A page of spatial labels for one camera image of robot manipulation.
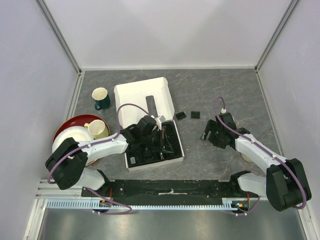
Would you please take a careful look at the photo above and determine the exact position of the red round plate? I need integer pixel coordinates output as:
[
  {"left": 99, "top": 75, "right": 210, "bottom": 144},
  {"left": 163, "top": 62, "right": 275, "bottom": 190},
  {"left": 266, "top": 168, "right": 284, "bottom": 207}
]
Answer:
[{"left": 52, "top": 114, "right": 111, "bottom": 145}]

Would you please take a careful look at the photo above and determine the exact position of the black plastic tray insert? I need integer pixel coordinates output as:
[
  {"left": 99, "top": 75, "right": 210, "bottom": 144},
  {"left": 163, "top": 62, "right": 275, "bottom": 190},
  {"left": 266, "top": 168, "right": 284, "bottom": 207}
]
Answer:
[{"left": 124, "top": 119, "right": 185, "bottom": 171}]

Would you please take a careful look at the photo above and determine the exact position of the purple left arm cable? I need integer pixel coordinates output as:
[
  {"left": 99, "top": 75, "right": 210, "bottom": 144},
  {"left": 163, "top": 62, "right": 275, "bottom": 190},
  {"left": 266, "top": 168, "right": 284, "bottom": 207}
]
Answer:
[{"left": 47, "top": 102, "right": 156, "bottom": 216}]

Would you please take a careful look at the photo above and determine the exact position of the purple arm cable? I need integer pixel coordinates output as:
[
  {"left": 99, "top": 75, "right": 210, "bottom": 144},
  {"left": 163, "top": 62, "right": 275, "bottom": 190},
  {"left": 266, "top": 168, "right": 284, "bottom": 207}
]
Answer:
[
  {"left": 214, "top": 96, "right": 308, "bottom": 217},
  {"left": 47, "top": 102, "right": 156, "bottom": 216}
]

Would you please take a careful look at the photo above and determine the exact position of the white plate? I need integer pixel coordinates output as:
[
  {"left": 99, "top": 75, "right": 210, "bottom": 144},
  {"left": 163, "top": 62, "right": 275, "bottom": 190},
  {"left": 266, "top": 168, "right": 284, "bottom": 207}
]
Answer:
[{"left": 52, "top": 126, "right": 94, "bottom": 153}]

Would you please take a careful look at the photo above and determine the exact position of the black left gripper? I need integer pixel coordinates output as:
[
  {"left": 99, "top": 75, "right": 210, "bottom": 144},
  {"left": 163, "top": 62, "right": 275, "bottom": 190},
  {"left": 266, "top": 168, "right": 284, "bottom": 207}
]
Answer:
[{"left": 141, "top": 127, "right": 174, "bottom": 154}]

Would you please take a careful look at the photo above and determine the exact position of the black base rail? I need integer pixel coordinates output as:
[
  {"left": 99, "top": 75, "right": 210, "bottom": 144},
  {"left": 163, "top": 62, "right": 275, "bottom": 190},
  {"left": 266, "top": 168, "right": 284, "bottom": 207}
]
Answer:
[{"left": 96, "top": 179, "right": 258, "bottom": 206}]

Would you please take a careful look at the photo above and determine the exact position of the white cardboard box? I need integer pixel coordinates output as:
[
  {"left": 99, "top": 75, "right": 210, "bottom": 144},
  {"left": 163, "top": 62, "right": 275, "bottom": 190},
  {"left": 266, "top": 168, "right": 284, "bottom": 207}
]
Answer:
[{"left": 114, "top": 77, "right": 185, "bottom": 171}]

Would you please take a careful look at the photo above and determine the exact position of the white slotted cable duct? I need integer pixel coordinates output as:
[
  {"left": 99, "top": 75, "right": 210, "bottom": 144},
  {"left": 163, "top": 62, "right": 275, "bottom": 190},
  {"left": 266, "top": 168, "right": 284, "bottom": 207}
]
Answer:
[{"left": 46, "top": 198, "right": 244, "bottom": 211}]

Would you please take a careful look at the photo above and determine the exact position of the small white oil bottle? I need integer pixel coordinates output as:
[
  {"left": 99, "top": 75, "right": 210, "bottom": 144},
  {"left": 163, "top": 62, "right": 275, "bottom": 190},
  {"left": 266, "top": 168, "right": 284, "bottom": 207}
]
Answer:
[{"left": 130, "top": 156, "right": 136, "bottom": 165}]

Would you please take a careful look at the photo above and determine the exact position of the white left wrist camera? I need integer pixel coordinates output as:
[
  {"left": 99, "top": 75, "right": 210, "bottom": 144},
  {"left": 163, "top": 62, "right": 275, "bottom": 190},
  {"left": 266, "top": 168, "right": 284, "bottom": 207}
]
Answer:
[{"left": 151, "top": 115, "right": 166, "bottom": 128}]

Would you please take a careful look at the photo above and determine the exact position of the cream ceramic mug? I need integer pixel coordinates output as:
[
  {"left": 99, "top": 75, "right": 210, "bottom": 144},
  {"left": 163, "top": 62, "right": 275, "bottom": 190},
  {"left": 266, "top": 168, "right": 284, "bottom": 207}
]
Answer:
[{"left": 240, "top": 153, "right": 253, "bottom": 163}]

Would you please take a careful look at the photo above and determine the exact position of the black comb guard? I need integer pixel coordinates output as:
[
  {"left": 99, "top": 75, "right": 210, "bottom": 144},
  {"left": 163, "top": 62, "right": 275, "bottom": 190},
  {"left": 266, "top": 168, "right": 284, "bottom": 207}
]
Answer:
[
  {"left": 175, "top": 111, "right": 187, "bottom": 120},
  {"left": 142, "top": 151, "right": 154, "bottom": 163},
  {"left": 190, "top": 110, "right": 201, "bottom": 119}
]

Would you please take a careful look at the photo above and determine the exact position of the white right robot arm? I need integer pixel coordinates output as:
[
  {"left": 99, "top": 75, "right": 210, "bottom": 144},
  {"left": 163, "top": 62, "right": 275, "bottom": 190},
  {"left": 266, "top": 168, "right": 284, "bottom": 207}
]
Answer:
[{"left": 201, "top": 112, "right": 312, "bottom": 212}]

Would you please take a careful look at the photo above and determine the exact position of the cream paper cup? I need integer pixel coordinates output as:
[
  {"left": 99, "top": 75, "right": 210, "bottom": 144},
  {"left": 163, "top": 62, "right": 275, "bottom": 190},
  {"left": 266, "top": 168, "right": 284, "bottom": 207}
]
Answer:
[
  {"left": 84, "top": 119, "right": 110, "bottom": 140},
  {"left": 91, "top": 87, "right": 111, "bottom": 111}
]

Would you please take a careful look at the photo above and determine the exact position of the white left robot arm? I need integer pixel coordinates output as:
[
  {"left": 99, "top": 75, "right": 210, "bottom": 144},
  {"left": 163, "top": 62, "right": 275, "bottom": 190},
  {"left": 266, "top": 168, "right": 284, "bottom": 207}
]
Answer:
[{"left": 45, "top": 115, "right": 164, "bottom": 197}]

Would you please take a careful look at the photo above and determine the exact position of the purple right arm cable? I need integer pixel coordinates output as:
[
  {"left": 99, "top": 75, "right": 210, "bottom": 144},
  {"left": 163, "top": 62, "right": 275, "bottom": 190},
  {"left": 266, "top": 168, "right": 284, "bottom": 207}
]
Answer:
[{"left": 214, "top": 96, "right": 308, "bottom": 217}]

